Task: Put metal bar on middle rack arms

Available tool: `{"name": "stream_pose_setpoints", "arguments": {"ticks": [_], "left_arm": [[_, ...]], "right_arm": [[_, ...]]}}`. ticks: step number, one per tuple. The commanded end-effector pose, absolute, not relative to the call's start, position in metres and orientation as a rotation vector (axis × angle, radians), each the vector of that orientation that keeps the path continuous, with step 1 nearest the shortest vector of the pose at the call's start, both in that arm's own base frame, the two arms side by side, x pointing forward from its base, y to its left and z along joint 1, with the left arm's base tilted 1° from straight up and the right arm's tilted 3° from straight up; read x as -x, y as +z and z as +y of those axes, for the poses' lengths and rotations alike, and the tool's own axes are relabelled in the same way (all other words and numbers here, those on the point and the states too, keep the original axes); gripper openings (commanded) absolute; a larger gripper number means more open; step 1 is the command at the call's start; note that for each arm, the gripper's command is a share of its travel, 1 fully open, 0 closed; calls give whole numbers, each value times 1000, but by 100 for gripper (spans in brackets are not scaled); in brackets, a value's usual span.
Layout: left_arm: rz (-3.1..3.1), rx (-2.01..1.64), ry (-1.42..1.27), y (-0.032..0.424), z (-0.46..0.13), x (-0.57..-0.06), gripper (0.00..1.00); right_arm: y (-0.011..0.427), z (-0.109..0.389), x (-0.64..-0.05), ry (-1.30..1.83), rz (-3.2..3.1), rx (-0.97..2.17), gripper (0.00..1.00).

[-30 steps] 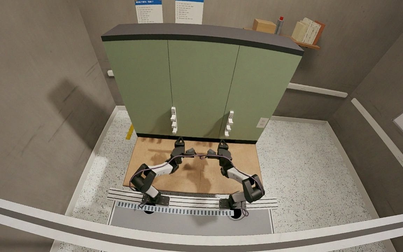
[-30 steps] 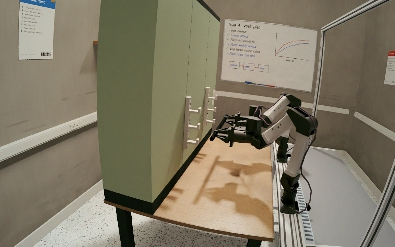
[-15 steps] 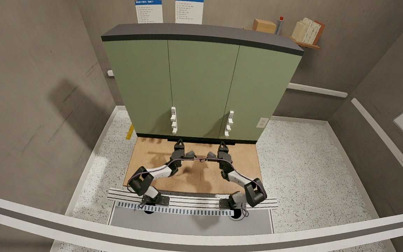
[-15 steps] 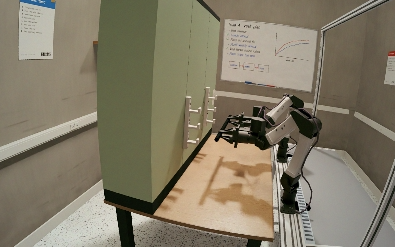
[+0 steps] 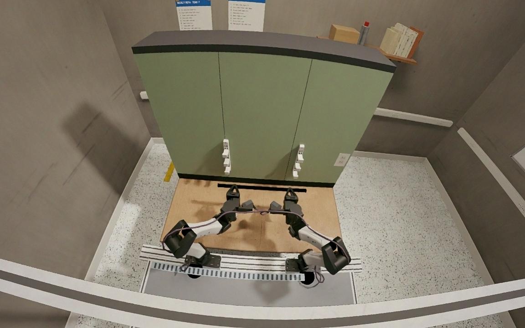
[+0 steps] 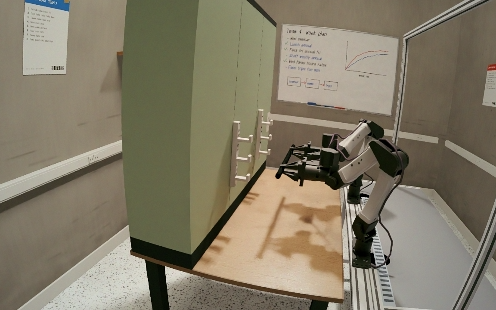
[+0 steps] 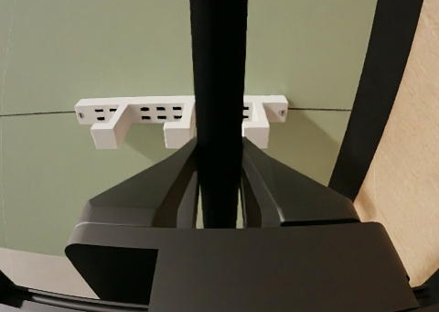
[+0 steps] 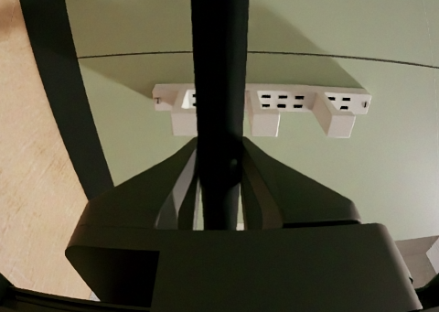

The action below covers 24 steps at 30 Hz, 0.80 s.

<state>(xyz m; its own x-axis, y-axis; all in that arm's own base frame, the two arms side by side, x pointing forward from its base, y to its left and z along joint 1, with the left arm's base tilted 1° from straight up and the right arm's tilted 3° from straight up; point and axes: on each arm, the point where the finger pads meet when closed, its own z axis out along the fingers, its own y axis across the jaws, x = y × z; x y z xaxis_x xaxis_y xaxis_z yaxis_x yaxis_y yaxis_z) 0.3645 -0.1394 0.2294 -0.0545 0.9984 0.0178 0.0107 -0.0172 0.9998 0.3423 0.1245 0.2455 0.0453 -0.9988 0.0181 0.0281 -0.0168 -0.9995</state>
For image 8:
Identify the black long bar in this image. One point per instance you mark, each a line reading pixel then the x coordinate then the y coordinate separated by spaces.
pixel 220 45

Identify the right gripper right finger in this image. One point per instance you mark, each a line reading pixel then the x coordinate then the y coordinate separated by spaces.
pixel 288 198

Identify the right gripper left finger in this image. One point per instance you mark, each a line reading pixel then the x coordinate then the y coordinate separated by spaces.
pixel 154 196

